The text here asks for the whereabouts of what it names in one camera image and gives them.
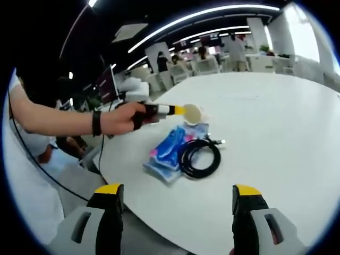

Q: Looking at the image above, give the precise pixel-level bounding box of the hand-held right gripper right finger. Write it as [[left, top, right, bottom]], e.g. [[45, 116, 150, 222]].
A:
[[231, 183, 301, 255]]

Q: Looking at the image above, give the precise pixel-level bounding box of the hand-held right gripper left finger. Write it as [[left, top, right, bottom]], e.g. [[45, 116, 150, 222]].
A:
[[49, 182, 124, 255]]

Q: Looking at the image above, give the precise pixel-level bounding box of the white paper cup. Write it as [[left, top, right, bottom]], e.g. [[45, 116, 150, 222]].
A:
[[182, 104, 207, 125]]

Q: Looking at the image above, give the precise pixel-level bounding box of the blue flowered tissue packet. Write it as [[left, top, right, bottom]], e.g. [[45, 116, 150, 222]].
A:
[[149, 126, 192, 171]]

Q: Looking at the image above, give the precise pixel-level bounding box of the light blue wipes packet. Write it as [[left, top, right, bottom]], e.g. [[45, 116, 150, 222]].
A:
[[143, 122, 210, 186]]

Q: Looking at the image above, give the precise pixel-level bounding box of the person's left hand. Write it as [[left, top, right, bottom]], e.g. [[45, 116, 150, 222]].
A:
[[100, 102, 147, 135]]

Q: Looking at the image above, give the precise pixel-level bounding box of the computer monitor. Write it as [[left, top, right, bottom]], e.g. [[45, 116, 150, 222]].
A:
[[96, 65, 120, 105]]

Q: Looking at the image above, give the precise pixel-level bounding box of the white office chair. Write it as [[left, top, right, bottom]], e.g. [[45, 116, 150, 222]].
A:
[[169, 63, 191, 84], [195, 57, 223, 78]]

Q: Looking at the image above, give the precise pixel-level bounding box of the black wristband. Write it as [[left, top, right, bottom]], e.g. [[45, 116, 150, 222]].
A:
[[91, 110, 103, 137]]

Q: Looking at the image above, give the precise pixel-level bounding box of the ceiling air vent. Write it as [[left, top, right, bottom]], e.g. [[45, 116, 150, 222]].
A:
[[111, 23, 149, 43]]

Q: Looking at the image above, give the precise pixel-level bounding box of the person's light shirt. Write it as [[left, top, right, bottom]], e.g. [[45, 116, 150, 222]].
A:
[[5, 69, 66, 240]]

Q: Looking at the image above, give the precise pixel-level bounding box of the white table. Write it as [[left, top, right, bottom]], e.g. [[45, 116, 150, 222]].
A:
[[91, 73, 340, 255]]

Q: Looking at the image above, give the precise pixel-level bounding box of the long ceiling light strip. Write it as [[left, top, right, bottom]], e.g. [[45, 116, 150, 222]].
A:
[[127, 4, 281, 54]]

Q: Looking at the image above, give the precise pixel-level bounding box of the large bright window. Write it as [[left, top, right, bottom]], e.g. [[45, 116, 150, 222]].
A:
[[283, 4, 321, 62]]

